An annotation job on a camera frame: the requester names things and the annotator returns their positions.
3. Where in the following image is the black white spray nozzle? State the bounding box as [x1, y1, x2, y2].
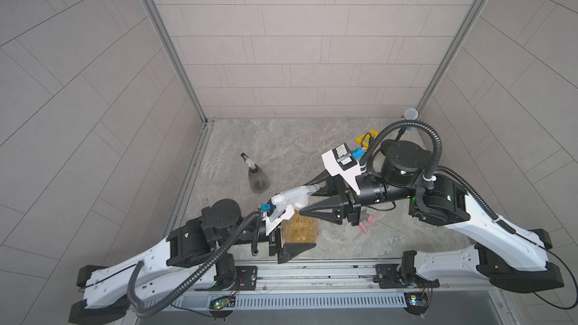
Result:
[240, 153, 257, 171]

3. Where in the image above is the yellow triangle block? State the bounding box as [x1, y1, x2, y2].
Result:
[355, 129, 379, 149]

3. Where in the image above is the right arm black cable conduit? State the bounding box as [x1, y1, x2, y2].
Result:
[358, 119, 516, 235]

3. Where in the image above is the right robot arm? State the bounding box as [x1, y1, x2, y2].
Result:
[301, 139, 564, 293]

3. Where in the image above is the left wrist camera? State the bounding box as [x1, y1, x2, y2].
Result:
[260, 204, 295, 236]

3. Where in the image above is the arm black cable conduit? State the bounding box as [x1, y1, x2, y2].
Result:
[126, 211, 262, 318]
[358, 119, 516, 235]

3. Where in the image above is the orange plastic bottle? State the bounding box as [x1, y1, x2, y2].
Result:
[281, 212, 319, 243]

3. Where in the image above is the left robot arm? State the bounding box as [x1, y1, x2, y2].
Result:
[69, 195, 315, 324]

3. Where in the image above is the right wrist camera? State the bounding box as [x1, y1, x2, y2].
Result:
[322, 143, 362, 195]

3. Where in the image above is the clear spray nozzle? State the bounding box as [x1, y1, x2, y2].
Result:
[271, 184, 319, 215]

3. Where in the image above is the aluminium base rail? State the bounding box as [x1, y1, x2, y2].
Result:
[130, 259, 498, 312]

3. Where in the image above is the microphone on black stand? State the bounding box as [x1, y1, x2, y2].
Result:
[393, 108, 418, 141]

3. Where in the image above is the grey bottle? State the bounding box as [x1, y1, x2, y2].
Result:
[248, 165, 270, 194]

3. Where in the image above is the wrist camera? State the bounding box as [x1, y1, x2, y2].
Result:
[322, 143, 362, 195]
[260, 204, 295, 236]

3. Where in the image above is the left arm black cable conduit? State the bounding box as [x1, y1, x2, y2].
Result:
[126, 211, 262, 318]

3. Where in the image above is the pink grey spray nozzle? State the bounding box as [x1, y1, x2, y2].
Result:
[358, 213, 374, 234]

